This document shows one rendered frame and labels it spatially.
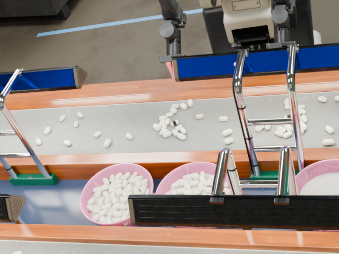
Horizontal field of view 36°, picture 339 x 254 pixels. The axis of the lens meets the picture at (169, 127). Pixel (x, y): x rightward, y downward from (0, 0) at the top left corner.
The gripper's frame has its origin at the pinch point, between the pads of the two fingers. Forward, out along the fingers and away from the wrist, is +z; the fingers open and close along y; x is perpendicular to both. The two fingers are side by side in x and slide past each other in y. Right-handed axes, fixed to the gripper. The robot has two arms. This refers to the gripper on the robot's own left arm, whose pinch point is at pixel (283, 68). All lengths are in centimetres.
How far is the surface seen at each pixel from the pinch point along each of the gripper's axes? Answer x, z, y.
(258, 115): 0.1, 16.6, -9.9
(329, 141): -12.1, 27.5, 15.5
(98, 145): -9, 26, -71
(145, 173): -21, 37, -47
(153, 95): 7, 6, -54
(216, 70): -33.6, 4.4, -16.7
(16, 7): 174, -99, -242
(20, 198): -67, 42, -66
